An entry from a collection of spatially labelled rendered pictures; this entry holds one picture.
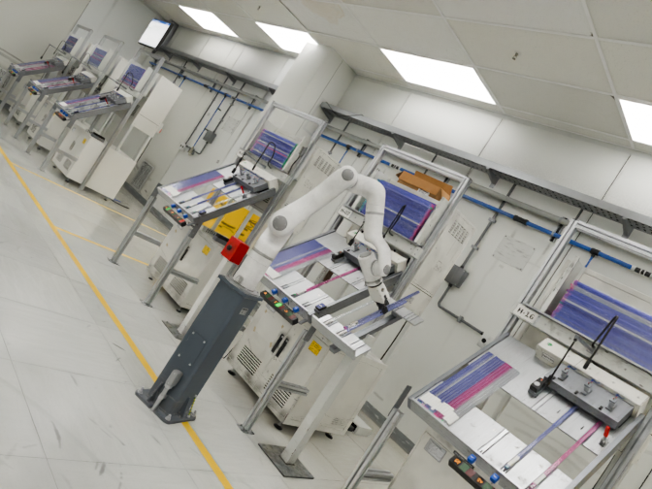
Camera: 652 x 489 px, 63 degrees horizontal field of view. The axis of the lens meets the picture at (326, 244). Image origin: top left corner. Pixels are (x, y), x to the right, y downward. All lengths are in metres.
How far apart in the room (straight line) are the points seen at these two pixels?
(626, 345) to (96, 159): 6.04
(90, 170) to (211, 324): 4.79
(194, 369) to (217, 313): 0.28
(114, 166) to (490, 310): 4.86
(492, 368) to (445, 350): 1.99
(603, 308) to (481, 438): 0.86
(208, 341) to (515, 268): 2.83
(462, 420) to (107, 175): 5.74
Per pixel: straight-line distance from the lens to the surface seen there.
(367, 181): 2.60
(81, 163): 7.13
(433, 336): 4.75
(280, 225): 2.50
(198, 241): 4.43
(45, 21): 10.99
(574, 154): 4.95
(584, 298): 2.82
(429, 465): 2.79
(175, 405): 2.72
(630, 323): 2.76
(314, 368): 3.23
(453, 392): 2.55
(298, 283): 3.19
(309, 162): 4.42
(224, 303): 2.59
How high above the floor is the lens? 1.12
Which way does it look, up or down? 1 degrees down
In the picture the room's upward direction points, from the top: 33 degrees clockwise
